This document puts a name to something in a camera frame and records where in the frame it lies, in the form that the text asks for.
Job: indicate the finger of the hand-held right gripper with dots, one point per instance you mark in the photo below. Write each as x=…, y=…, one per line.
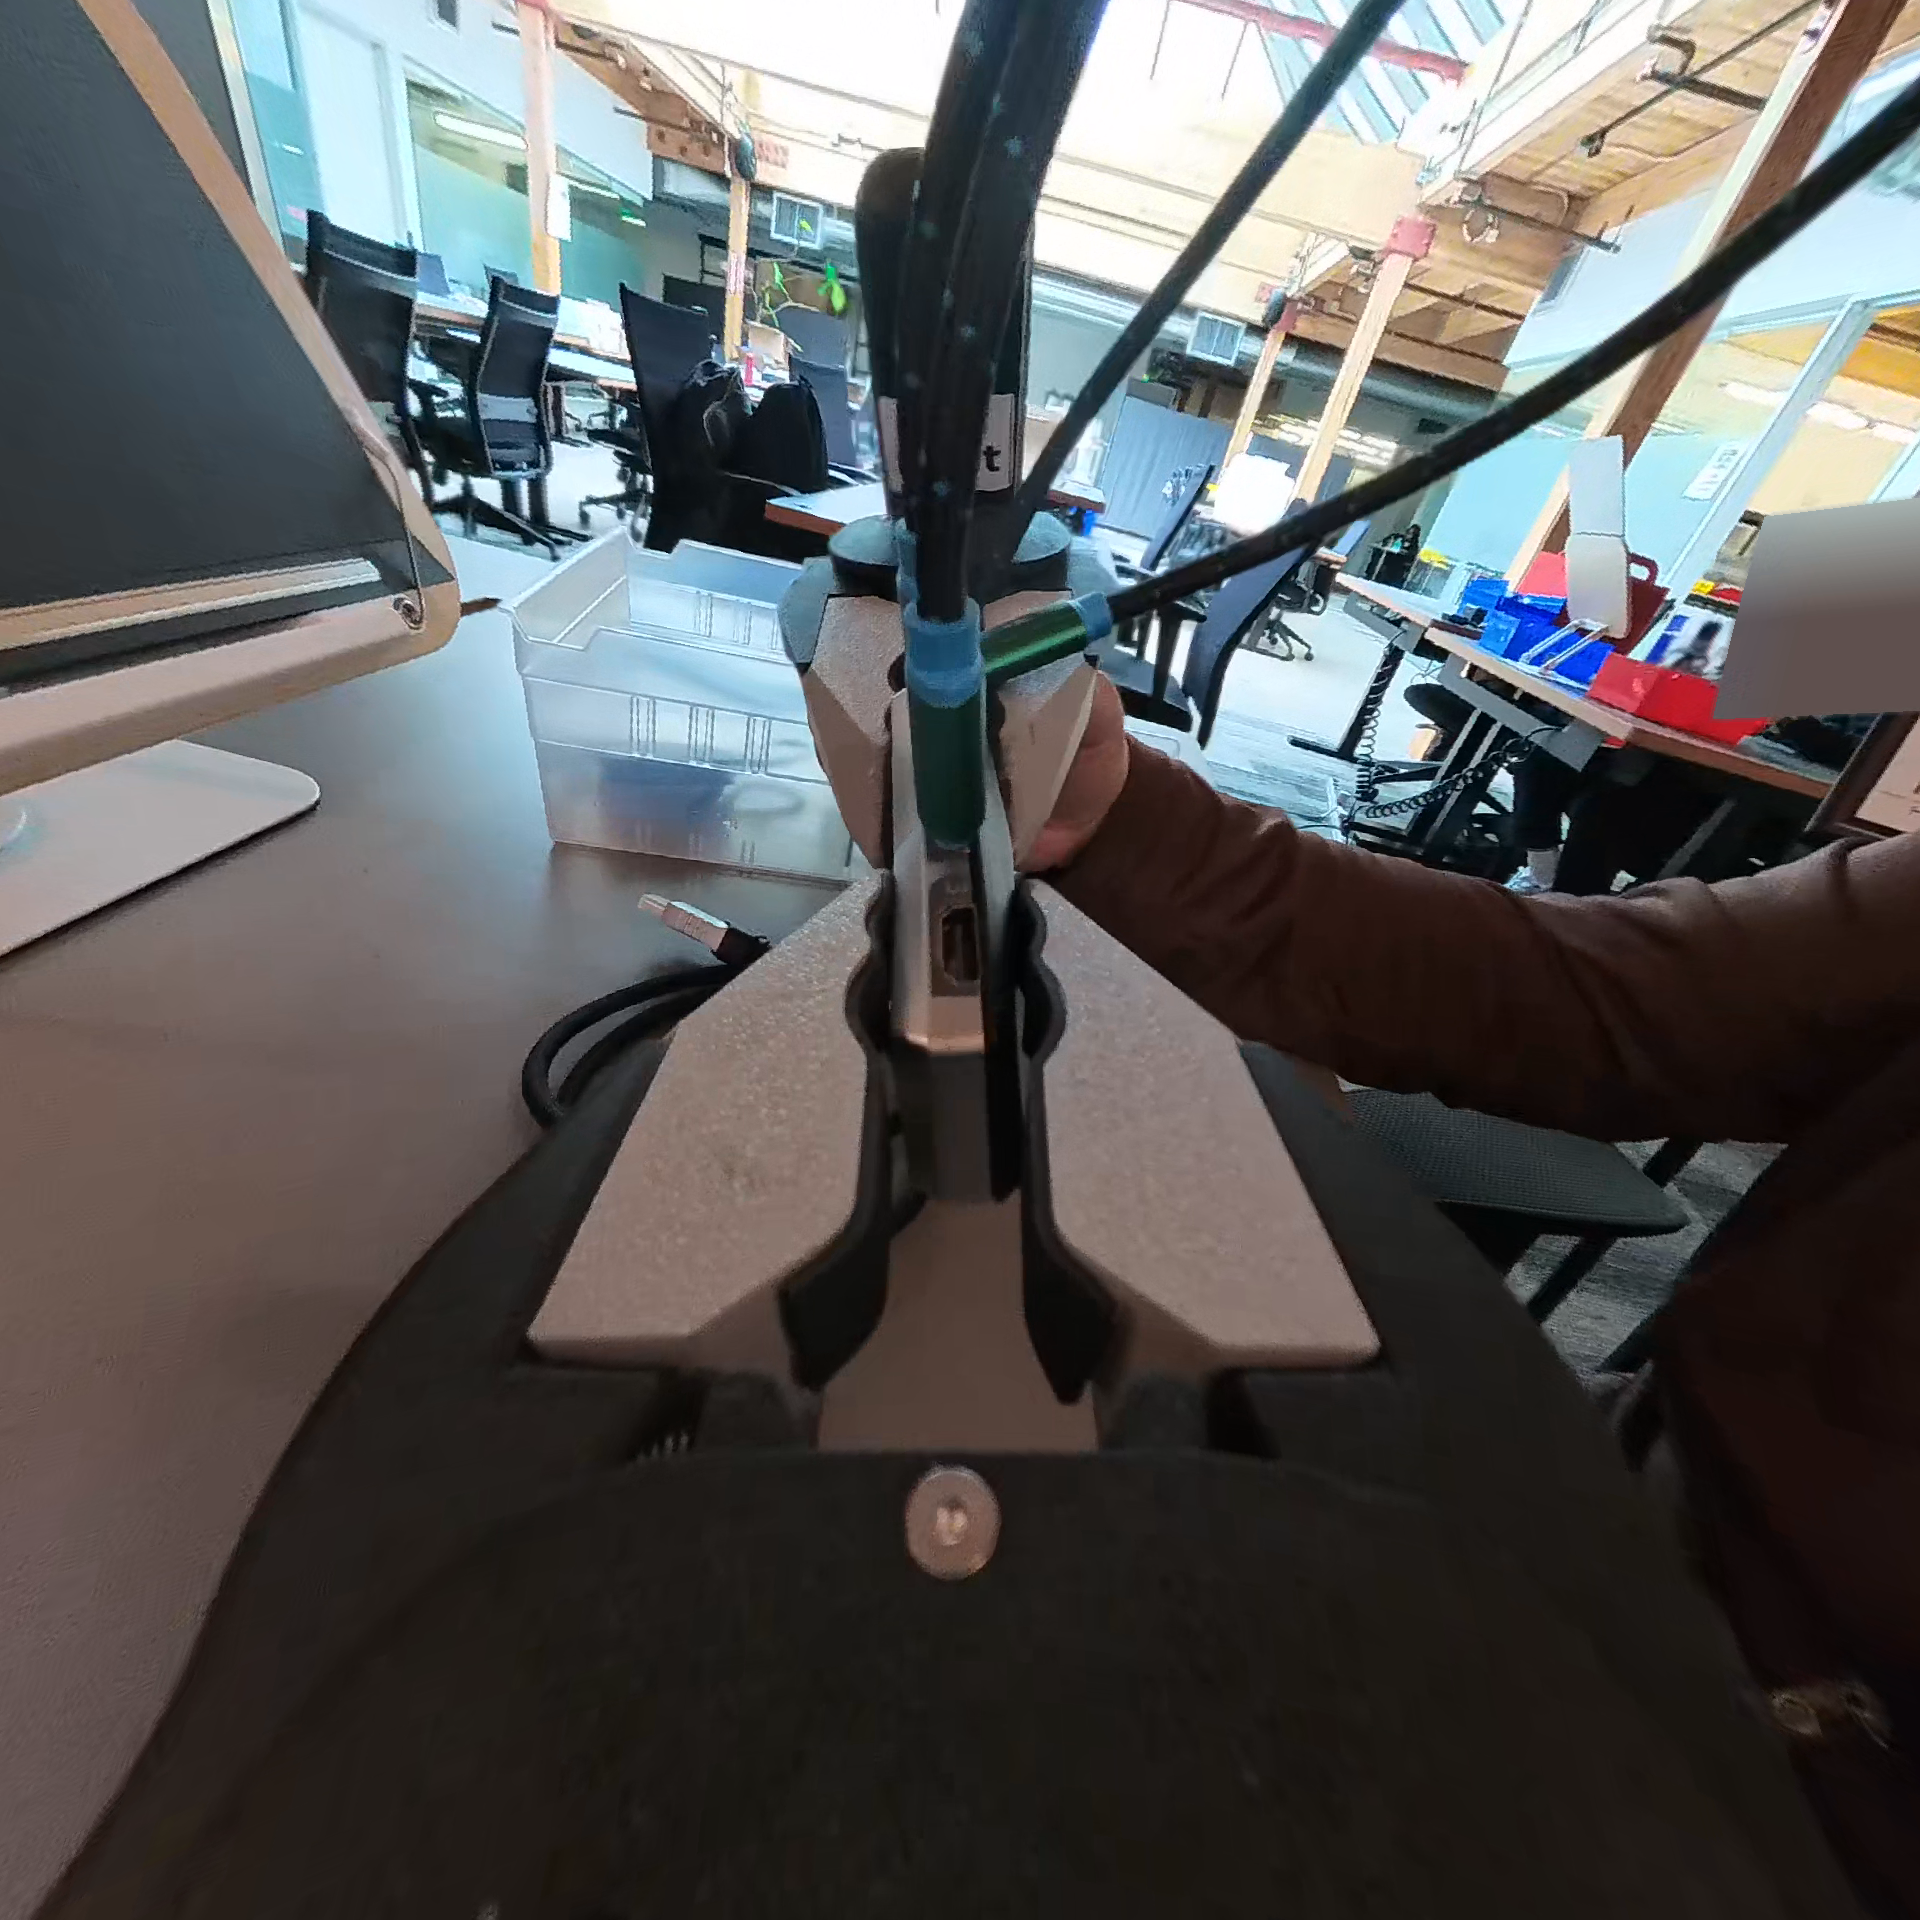
x=1034, y=763
x=856, y=703

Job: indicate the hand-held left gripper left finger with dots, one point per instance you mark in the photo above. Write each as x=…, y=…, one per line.
x=722, y=1169

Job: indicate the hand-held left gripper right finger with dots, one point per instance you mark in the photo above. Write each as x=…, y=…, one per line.
x=1184, y=1202

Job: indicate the clear plastic bin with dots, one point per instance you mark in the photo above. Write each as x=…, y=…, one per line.
x=643, y=720

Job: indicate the person's right hand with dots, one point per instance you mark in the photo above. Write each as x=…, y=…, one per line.
x=1087, y=795

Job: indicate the green potted plant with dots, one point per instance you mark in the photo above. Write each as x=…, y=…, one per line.
x=804, y=283

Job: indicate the dark wooden office desk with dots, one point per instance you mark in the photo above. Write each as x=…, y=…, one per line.
x=819, y=510

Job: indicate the group of black office chairs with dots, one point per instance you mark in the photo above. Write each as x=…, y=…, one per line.
x=510, y=389

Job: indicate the blue storage bins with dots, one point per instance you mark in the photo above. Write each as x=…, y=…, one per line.
x=1530, y=625

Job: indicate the long office desk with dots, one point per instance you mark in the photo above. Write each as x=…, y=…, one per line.
x=1649, y=735

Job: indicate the red storage bin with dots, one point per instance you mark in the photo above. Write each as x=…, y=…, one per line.
x=1663, y=698

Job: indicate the person's brown shirt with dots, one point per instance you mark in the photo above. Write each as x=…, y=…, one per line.
x=1800, y=1502

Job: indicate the silver computer monitor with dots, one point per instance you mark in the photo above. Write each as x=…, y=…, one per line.
x=149, y=375

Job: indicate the wall air conditioner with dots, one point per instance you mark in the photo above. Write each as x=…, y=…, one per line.
x=1220, y=339

